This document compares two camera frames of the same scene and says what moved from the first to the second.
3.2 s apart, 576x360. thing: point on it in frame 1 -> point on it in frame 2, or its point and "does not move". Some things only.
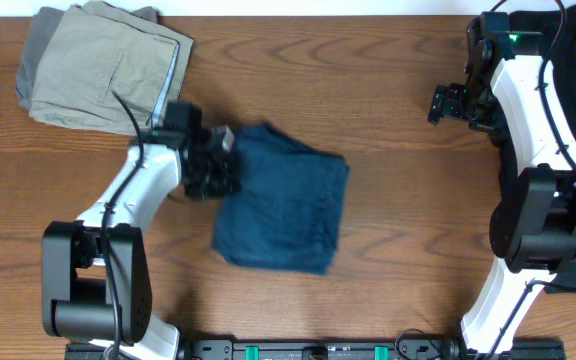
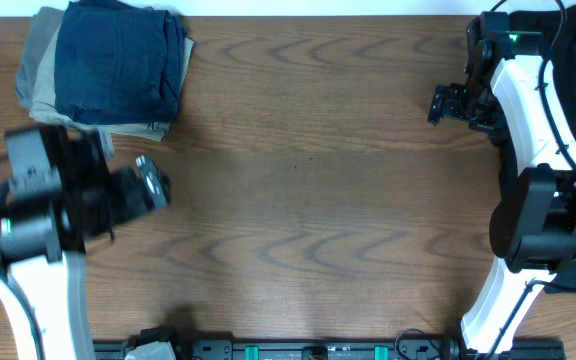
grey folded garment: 40,34 does not move
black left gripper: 216,176 -> 131,191
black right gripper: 441,105 does not move
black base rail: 329,349 does not move
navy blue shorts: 286,210 -> 117,63
